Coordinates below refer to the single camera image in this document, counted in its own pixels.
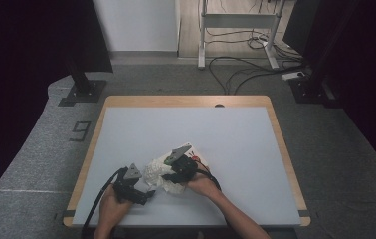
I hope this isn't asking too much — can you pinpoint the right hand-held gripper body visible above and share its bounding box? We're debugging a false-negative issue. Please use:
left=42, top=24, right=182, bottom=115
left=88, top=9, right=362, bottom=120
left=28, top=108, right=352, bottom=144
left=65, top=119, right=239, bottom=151
left=163, top=144, right=200, bottom=184

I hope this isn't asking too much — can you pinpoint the white waffle cloth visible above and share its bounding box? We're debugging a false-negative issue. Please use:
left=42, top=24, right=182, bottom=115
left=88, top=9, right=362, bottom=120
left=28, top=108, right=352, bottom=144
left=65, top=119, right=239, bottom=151
left=142, top=156, right=188, bottom=195

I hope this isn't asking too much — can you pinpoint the wooden table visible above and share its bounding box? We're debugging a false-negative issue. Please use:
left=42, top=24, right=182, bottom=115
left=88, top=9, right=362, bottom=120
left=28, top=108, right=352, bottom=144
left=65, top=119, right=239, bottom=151
left=62, top=95, right=311, bottom=228

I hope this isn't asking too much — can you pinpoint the person's left hand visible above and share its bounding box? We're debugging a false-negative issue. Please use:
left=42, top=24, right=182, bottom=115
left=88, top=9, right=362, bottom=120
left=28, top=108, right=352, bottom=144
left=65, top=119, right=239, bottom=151
left=98, top=184, right=134, bottom=231

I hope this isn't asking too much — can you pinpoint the white desk frame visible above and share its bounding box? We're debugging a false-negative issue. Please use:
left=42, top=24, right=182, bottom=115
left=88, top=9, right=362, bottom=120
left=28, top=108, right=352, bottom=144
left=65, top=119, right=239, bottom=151
left=197, top=0, right=291, bottom=70

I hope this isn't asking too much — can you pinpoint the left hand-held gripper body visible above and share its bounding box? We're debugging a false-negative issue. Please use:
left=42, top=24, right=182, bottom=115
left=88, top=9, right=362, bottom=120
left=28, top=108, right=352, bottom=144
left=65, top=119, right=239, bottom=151
left=112, top=162, right=151, bottom=205

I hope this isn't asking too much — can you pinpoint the black curtain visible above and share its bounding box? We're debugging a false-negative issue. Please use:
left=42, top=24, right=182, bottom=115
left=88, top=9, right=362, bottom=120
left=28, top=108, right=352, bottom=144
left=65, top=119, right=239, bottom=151
left=0, top=0, right=114, bottom=215
left=282, top=0, right=376, bottom=183

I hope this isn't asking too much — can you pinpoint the grey cable bundle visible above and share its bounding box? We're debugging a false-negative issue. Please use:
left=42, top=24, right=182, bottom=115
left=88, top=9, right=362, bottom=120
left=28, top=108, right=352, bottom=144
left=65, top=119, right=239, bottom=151
left=205, top=28, right=279, bottom=51

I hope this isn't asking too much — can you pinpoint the black and red gripper cable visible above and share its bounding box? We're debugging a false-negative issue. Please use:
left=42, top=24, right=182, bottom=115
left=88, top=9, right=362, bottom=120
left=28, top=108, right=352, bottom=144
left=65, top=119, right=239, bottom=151
left=191, top=158, right=223, bottom=192

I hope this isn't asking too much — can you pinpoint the caterpillar picture board book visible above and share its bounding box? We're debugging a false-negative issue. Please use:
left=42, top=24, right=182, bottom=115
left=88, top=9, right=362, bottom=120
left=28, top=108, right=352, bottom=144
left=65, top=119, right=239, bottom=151
left=162, top=142, right=208, bottom=167

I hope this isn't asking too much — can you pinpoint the person's right hand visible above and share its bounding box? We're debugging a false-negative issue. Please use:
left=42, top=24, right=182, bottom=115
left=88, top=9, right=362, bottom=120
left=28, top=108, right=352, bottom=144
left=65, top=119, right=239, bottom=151
left=185, top=166, right=224, bottom=202

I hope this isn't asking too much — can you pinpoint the black stand with base plate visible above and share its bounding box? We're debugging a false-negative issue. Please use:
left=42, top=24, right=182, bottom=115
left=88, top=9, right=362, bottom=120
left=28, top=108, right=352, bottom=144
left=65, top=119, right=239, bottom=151
left=287, top=0, right=343, bottom=110
left=58, top=56, right=108, bottom=108

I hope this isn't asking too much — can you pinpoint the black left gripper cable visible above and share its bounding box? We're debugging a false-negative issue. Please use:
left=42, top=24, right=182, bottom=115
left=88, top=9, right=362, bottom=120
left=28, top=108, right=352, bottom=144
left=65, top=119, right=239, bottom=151
left=81, top=167, right=128, bottom=239

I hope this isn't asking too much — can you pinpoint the white power strip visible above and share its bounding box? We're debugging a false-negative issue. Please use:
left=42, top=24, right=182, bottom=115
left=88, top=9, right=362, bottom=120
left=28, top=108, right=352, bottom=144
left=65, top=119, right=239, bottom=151
left=282, top=70, right=306, bottom=82

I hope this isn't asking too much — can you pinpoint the black floor cable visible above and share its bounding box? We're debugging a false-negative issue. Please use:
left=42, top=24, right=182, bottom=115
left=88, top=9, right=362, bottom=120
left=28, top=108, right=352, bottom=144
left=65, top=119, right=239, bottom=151
left=208, top=56, right=307, bottom=96

